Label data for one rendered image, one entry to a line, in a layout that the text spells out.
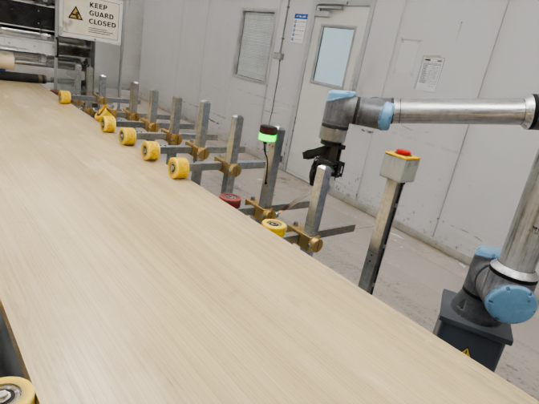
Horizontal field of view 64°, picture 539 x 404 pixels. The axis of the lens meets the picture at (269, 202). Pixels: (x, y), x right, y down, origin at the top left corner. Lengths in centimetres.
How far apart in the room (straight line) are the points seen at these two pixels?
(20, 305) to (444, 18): 405
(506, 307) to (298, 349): 93
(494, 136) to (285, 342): 334
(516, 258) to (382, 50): 345
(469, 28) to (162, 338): 382
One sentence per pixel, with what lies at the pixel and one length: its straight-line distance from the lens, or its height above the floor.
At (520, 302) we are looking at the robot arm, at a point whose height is 81.
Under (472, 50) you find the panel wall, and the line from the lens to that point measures 420.
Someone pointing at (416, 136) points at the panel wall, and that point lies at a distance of 437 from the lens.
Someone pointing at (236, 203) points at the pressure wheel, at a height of 90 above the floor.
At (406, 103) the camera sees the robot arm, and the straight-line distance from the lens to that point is 158.
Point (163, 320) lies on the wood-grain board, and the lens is 88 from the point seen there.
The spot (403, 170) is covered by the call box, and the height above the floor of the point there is 119.
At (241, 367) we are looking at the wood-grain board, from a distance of 79.
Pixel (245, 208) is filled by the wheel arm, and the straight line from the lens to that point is 161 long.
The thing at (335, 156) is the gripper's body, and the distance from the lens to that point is 145.
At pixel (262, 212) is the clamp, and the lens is 160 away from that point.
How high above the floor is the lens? 141
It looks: 19 degrees down
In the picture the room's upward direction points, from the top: 10 degrees clockwise
